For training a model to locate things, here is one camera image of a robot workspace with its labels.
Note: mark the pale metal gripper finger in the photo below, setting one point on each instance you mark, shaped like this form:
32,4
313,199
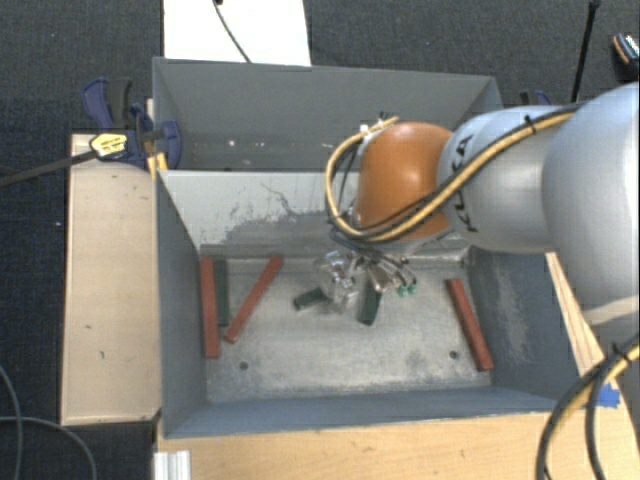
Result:
331,268
345,298

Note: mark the dark green flat block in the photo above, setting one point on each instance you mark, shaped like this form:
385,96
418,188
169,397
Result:
222,293
369,308
307,299

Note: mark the grey metal bin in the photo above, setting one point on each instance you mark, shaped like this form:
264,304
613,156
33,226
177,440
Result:
320,363

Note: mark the red-brown flat block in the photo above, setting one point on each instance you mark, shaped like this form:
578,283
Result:
210,313
470,325
252,299

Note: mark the pale wood flat board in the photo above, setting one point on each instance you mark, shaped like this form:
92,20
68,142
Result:
110,293

